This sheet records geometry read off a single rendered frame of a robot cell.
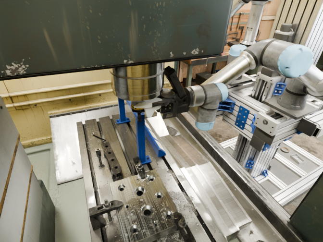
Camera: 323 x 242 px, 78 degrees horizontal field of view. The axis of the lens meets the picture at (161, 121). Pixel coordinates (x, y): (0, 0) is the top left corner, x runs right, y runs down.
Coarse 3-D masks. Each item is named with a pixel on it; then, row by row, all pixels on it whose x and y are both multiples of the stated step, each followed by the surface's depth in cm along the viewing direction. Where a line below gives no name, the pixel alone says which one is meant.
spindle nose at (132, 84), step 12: (120, 72) 51; (132, 72) 50; (144, 72) 51; (156, 72) 53; (120, 84) 53; (132, 84) 52; (144, 84) 53; (156, 84) 55; (120, 96) 56; (132, 96) 54; (144, 96) 55; (156, 96) 57
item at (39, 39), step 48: (0, 0) 30; (48, 0) 32; (96, 0) 35; (144, 0) 38; (192, 0) 42; (0, 48) 33; (48, 48) 36; (96, 48) 39; (144, 48) 43; (192, 48) 48
